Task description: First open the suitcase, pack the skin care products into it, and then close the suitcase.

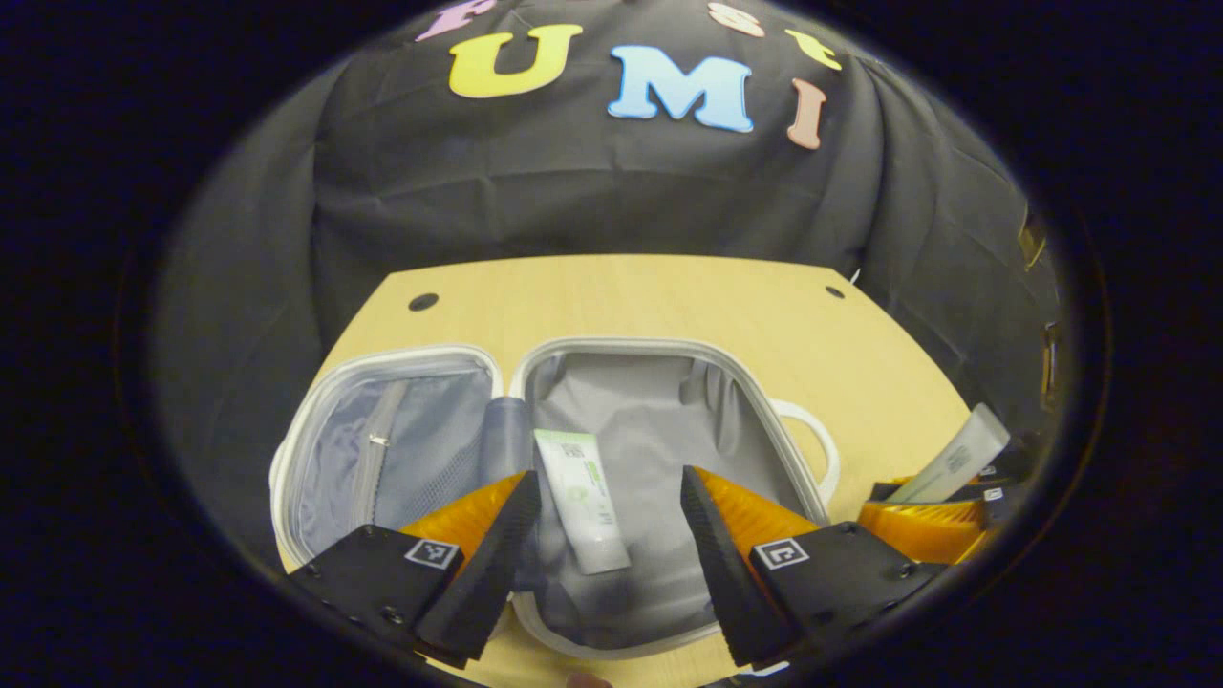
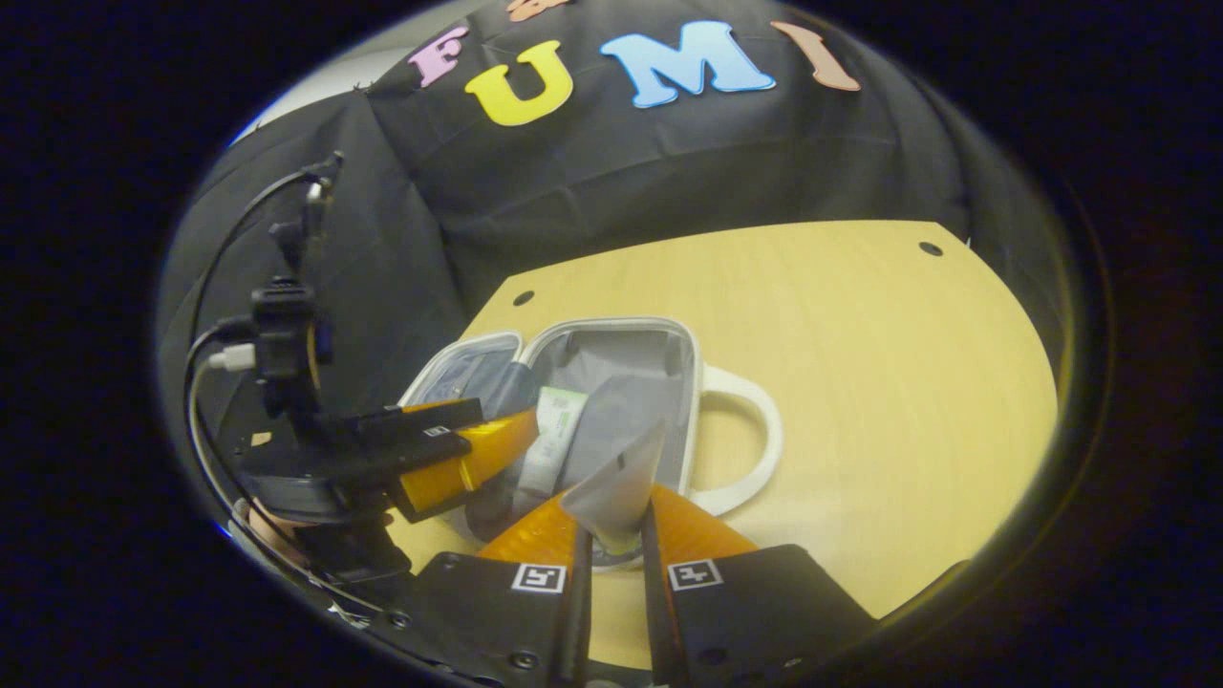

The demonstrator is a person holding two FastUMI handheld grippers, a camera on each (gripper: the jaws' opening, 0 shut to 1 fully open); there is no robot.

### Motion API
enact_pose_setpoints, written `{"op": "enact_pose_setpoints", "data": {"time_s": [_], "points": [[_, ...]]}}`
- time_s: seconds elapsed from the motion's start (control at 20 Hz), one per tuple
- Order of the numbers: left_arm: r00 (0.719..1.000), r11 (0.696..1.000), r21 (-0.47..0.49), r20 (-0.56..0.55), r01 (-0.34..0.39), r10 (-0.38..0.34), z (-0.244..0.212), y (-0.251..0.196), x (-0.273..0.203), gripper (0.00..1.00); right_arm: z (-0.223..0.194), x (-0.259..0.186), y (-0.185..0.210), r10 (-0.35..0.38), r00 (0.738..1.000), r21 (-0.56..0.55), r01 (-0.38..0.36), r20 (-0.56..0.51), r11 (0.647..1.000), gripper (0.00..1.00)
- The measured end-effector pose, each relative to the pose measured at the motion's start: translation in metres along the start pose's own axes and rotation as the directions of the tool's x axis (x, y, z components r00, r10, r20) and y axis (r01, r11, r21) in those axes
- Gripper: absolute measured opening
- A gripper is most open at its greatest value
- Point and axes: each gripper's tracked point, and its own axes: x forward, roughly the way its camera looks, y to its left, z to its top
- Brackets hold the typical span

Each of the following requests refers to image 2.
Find white suitcase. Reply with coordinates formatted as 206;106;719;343
398;316;783;574

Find white cable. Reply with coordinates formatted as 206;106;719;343
184;330;383;613

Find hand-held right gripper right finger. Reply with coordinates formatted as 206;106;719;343
638;483;877;688

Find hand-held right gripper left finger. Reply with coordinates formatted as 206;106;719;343
395;495;594;687

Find black cable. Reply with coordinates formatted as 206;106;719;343
188;162;335;345

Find green and white skin care tube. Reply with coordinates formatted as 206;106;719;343
516;386;590;498

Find black backdrop cloth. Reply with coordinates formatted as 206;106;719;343
158;0;1071;536

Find grey skin care tube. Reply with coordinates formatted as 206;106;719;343
559;419;668;557

